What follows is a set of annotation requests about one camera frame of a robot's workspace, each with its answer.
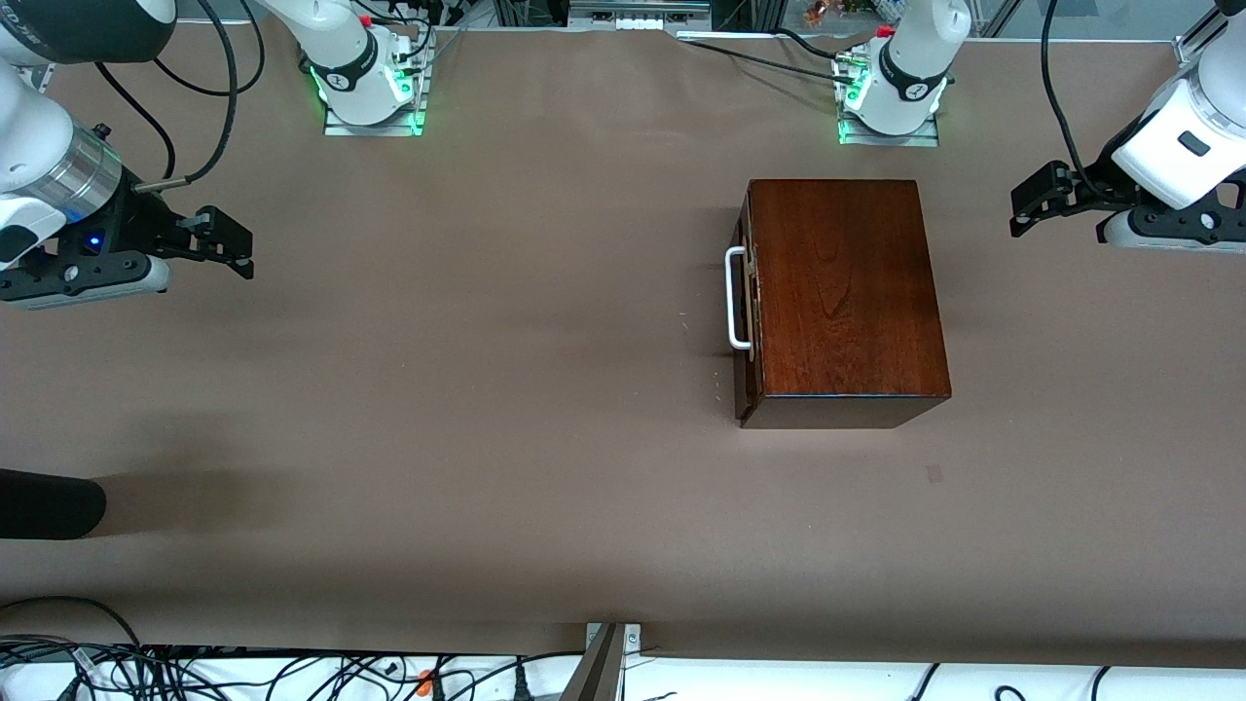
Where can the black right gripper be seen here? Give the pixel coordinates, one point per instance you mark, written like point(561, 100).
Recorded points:
point(131, 229)

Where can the black padded cylinder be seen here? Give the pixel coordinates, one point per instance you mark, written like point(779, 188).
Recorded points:
point(49, 504)

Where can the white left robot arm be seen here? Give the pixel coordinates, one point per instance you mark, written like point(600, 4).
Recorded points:
point(915, 58)

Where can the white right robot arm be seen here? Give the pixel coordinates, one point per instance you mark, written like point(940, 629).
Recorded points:
point(346, 44)

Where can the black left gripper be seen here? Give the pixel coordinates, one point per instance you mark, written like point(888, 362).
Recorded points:
point(1092, 189)

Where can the dark slanted metal beam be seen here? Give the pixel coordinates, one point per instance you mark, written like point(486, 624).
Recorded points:
point(594, 677)

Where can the dark brown wooden cabinet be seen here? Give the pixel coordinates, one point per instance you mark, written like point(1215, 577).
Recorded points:
point(847, 292)

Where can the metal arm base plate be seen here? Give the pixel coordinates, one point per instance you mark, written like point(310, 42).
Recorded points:
point(891, 139)
point(375, 129)

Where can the copper coloured ornament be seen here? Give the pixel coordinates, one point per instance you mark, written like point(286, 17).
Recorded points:
point(823, 12)

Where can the small metal bracket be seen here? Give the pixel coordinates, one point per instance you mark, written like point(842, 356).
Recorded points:
point(633, 638)

